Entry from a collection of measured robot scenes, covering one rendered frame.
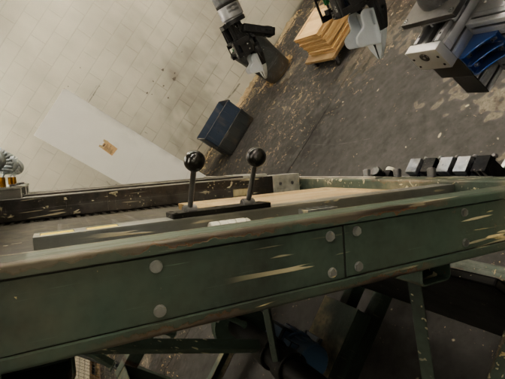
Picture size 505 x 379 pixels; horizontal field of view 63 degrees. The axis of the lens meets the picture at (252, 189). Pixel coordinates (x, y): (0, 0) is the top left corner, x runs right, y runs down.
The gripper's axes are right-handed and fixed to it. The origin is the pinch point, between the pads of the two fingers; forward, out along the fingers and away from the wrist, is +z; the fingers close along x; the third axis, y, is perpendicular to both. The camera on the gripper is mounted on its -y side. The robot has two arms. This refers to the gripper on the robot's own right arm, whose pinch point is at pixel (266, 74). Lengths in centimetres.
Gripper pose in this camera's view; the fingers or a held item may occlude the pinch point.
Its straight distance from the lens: 144.2
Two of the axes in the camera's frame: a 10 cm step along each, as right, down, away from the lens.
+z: 4.4, 8.3, 3.4
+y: -8.3, 5.2, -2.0
